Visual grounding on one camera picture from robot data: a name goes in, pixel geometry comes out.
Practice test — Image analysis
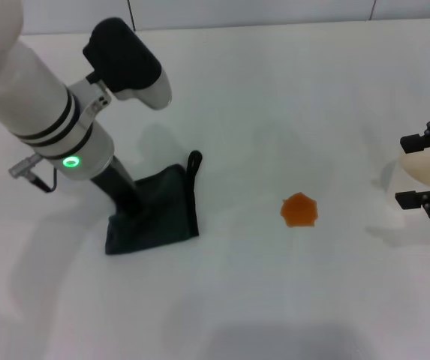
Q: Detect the left wrist camera housing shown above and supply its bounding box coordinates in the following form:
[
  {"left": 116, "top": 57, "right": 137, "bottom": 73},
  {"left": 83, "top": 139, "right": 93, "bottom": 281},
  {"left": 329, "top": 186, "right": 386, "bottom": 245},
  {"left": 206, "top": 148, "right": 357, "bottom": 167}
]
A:
[{"left": 82, "top": 16, "right": 173, "bottom": 112}]

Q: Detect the orange liquid stain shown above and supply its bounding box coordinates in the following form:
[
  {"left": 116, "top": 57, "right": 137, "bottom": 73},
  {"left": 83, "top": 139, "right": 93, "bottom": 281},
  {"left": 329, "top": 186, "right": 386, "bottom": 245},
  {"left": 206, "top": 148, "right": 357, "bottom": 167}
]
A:
[{"left": 280, "top": 192, "right": 320, "bottom": 229}]

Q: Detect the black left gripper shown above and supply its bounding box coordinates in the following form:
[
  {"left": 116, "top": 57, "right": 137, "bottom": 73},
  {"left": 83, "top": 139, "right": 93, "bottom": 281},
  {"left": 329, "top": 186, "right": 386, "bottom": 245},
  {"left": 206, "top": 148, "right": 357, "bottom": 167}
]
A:
[{"left": 90, "top": 157, "right": 146, "bottom": 217}]

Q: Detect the dark blue rag with loop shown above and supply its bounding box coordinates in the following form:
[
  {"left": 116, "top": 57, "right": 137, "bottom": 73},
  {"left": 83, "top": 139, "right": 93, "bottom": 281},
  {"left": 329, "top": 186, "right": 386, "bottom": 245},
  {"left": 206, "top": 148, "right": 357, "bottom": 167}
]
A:
[{"left": 104, "top": 149, "right": 203, "bottom": 256}]

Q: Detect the left arm cable with connector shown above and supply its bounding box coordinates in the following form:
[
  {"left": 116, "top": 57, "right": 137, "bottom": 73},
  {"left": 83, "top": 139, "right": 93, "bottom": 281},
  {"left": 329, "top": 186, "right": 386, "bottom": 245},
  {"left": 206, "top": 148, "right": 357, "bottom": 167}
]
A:
[{"left": 8, "top": 155, "right": 58, "bottom": 194}]

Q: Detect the white paper cup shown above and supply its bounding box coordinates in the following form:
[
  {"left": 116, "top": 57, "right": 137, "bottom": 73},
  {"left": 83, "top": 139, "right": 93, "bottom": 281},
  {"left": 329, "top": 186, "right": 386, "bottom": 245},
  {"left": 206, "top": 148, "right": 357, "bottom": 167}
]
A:
[{"left": 385, "top": 144, "right": 430, "bottom": 228}]

